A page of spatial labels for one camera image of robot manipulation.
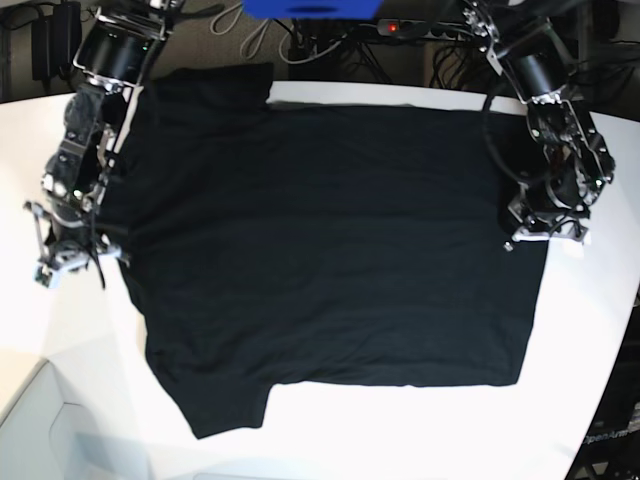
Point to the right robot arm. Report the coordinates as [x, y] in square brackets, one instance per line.
[115, 58]

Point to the blue box overhead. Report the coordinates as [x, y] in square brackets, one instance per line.
[312, 9]

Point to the black power strip red switch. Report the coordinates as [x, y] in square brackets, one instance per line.
[409, 30]

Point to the black t-shirt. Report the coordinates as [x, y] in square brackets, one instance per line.
[355, 245]

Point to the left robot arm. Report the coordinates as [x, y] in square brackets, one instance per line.
[524, 50]

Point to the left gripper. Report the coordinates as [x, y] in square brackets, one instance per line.
[542, 206]

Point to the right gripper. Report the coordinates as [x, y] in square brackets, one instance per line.
[75, 240]

